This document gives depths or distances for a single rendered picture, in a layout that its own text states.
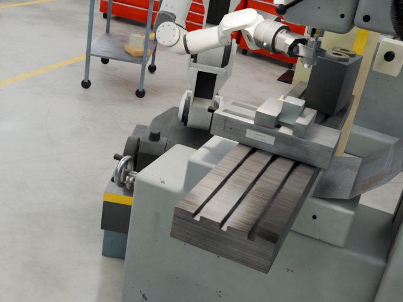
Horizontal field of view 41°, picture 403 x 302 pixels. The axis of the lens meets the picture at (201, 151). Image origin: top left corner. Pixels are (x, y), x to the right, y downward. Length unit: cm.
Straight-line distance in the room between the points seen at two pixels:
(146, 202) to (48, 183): 147
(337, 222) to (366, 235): 17
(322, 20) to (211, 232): 62
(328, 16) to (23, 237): 181
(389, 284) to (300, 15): 74
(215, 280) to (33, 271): 100
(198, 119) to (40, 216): 98
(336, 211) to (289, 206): 27
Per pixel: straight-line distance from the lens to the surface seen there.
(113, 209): 232
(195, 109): 238
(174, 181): 168
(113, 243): 253
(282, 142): 149
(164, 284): 184
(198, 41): 170
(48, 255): 258
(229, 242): 115
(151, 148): 226
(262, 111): 148
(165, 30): 172
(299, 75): 338
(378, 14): 139
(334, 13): 143
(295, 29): 616
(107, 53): 456
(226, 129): 153
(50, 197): 300
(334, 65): 190
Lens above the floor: 156
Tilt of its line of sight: 25 degrees down
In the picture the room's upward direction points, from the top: 10 degrees clockwise
